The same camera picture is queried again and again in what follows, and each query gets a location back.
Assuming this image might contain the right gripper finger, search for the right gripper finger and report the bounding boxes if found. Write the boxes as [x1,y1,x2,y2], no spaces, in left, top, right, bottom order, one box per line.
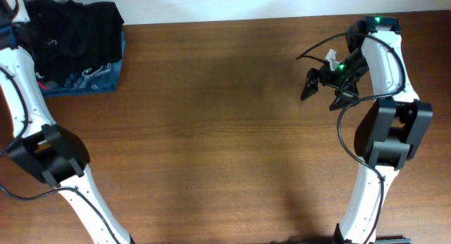
[329,94,357,111]
[300,68,319,101]

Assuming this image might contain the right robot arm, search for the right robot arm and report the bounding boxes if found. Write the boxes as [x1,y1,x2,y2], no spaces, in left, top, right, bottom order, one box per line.
[300,16,433,244]

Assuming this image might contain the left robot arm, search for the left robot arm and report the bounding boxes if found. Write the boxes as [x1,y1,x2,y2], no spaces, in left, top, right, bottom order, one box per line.
[1,0,134,243]

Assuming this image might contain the folded blue jeans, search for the folded blue jeans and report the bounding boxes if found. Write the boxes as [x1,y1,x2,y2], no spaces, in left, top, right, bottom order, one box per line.
[32,24,125,97]

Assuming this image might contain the black folded sweater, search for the black folded sweater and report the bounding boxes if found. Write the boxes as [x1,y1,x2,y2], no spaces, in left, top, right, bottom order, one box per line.
[26,0,124,85]

